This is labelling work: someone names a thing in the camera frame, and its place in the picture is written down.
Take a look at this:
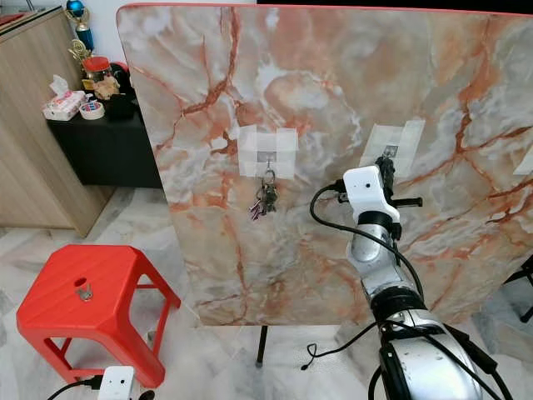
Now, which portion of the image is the black metal table leg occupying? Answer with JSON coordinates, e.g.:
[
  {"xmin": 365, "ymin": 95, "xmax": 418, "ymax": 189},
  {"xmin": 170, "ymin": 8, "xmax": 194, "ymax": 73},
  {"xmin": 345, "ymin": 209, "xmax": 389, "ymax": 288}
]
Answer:
[{"xmin": 257, "ymin": 326, "xmax": 269, "ymax": 368}]

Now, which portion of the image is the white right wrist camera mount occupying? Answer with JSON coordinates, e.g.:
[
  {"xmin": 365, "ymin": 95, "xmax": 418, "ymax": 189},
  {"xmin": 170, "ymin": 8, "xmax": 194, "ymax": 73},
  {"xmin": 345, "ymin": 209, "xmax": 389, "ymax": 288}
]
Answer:
[{"xmin": 343, "ymin": 165, "xmax": 402, "ymax": 224}]

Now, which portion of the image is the black low sideboard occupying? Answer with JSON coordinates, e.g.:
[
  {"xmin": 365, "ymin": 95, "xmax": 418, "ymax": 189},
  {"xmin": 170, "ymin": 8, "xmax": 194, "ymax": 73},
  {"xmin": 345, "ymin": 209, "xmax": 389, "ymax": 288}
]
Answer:
[{"xmin": 47, "ymin": 108, "xmax": 163, "ymax": 190}]

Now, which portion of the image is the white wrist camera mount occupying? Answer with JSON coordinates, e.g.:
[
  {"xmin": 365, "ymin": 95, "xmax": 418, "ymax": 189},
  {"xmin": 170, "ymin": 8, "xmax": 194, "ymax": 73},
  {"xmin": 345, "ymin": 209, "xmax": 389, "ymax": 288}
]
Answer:
[
  {"xmin": 343, "ymin": 165, "xmax": 402, "ymax": 224},
  {"xmin": 97, "ymin": 366, "xmax": 137, "ymax": 400}
]

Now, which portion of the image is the jar with red lid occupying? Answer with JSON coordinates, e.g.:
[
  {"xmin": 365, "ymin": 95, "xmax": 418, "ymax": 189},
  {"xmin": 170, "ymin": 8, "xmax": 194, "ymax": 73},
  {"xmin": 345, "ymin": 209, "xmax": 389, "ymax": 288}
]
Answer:
[{"xmin": 83, "ymin": 56, "xmax": 113, "ymax": 88}]

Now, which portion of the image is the red plastic stool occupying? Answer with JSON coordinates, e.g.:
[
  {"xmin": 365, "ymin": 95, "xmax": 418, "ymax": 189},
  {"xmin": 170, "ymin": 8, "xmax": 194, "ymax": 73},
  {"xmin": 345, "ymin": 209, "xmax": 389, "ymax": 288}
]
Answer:
[{"xmin": 16, "ymin": 244, "xmax": 182, "ymax": 389}]

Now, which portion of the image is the marble pattern table board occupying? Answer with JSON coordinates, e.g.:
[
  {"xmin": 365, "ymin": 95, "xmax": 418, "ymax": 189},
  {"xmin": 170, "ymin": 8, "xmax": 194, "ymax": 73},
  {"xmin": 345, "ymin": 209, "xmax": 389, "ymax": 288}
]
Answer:
[{"xmin": 117, "ymin": 2, "xmax": 533, "ymax": 328}]

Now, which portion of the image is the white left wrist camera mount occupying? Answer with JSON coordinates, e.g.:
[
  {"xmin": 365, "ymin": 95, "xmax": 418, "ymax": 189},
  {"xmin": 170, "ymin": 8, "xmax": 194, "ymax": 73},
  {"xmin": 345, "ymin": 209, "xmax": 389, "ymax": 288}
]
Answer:
[{"xmin": 97, "ymin": 366, "xmax": 137, "ymax": 400}]

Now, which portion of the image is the flat red item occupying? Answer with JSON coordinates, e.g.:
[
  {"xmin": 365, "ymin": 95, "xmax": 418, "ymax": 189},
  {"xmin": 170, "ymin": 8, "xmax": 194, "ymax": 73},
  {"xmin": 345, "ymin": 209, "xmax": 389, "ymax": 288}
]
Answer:
[{"xmin": 0, "ymin": 7, "xmax": 42, "ymax": 23}]

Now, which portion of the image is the light wooden cabinet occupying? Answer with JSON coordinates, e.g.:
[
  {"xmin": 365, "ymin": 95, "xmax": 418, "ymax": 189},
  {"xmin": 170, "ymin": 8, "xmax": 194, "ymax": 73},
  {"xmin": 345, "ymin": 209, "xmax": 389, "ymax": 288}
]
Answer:
[{"xmin": 0, "ymin": 7, "xmax": 109, "ymax": 238}]

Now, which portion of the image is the black metal stand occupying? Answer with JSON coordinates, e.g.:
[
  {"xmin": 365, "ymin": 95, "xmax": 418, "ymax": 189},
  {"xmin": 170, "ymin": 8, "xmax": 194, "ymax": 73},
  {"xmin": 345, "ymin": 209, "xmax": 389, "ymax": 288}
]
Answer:
[{"xmin": 500, "ymin": 254, "xmax": 533, "ymax": 323}]

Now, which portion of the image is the black cable on floor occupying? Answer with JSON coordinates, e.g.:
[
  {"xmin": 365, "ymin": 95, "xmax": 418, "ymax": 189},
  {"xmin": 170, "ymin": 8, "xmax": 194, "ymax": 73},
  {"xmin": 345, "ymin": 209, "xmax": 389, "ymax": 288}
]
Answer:
[{"xmin": 301, "ymin": 321, "xmax": 380, "ymax": 372}]

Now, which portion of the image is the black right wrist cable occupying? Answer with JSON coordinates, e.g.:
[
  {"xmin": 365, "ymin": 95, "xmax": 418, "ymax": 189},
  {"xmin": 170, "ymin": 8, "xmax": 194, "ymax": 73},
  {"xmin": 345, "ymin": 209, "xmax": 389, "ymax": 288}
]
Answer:
[{"xmin": 309, "ymin": 185, "xmax": 426, "ymax": 301}]

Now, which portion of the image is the blue gold trophy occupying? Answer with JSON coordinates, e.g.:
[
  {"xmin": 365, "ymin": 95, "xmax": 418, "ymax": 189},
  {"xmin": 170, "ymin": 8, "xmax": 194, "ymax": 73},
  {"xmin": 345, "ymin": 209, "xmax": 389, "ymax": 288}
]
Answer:
[{"xmin": 65, "ymin": 0, "xmax": 97, "ymax": 55}]

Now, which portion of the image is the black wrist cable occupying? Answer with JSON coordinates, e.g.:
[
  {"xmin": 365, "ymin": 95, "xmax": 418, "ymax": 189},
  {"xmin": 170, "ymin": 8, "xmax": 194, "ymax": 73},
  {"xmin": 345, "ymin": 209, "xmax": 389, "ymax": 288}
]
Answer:
[
  {"xmin": 309, "ymin": 185, "xmax": 426, "ymax": 301},
  {"xmin": 47, "ymin": 375, "xmax": 102, "ymax": 400}
]

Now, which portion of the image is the pink white tissue box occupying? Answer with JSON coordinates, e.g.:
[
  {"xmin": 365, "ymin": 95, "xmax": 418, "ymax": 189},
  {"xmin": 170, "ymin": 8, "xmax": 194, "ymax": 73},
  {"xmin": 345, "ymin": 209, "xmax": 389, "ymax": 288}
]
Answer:
[{"xmin": 42, "ymin": 75, "xmax": 88, "ymax": 123}]

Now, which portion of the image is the key bunch with purple tag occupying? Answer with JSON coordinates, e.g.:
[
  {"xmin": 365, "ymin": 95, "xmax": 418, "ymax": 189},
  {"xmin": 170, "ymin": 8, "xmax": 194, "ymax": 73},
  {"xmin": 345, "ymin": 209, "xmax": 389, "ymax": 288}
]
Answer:
[{"xmin": 250, "ymin": 169, "xmax": 280, "ymax": 222}]

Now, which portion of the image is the black desk item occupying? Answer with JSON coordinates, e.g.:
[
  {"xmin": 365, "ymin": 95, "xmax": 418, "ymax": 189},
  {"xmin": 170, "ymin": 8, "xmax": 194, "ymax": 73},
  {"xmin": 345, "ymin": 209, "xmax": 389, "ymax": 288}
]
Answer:
[{"xmin": 107, "ymin": 93, "xmax": 134, "ymax": 119}]

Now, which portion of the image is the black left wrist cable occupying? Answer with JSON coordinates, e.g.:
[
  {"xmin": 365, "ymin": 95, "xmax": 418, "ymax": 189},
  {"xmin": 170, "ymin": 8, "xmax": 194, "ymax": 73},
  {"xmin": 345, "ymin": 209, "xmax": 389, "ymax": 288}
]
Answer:
[{"xmin": 47, "ymin": 375, "xmax": 102, "ymax": 400}]

